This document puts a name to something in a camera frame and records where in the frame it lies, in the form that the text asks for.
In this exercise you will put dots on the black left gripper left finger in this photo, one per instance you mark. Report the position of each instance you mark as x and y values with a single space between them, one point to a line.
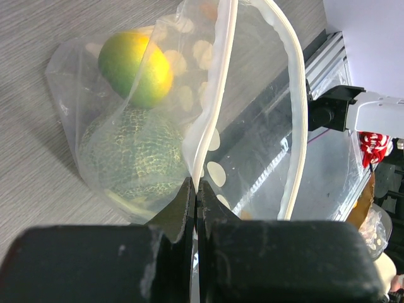
105 263

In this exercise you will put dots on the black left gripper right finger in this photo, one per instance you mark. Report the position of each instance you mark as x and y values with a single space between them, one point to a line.
280 260

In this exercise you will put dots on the green netted melon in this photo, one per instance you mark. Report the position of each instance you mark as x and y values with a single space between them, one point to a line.
137 154

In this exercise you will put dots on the clear polka dot zip bag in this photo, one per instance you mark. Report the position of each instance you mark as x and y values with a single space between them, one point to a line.
324 176

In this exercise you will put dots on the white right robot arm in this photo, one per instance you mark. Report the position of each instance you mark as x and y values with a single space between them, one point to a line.
353 108

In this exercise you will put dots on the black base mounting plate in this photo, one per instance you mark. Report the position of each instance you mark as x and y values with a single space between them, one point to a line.
255 125

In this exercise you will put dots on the red white packaging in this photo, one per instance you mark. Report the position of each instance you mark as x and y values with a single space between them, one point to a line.
374 147

